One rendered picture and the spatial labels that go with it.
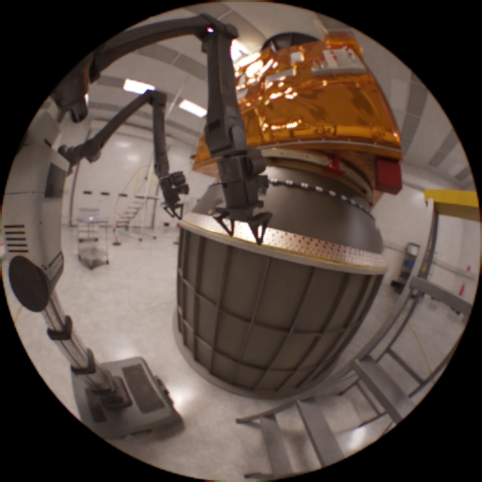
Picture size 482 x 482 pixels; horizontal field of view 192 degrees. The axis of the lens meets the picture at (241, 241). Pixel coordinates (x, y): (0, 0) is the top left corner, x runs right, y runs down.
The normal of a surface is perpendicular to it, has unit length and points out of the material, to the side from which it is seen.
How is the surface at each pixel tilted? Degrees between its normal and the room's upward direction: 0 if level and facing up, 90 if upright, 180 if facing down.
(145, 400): 0
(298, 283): 90
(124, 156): 90
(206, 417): 0
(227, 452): 0
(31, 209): 90
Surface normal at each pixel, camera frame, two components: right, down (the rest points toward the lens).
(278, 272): -0.30, 0.10
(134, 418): 0.18, -0.97
